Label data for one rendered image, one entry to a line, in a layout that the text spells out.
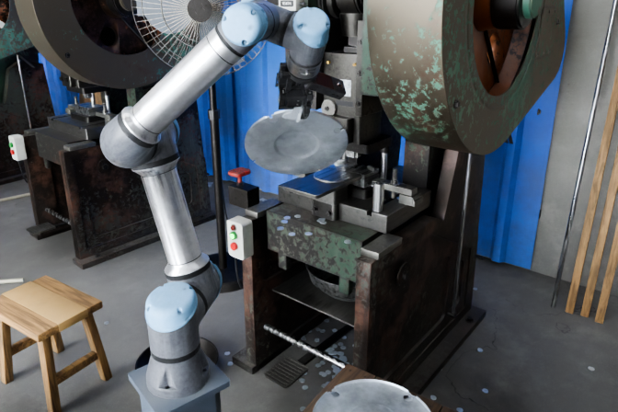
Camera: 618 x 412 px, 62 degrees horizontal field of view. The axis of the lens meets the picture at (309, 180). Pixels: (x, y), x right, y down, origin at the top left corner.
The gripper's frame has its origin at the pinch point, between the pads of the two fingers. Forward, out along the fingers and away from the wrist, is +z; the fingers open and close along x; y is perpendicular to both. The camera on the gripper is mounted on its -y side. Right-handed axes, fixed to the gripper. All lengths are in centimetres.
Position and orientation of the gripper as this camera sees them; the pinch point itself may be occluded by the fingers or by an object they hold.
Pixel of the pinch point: (300, 116)
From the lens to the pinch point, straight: 135.6
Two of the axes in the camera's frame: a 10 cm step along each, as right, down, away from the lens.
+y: -9.8, 0.6, -1.9
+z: -1.5, 4.4, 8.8
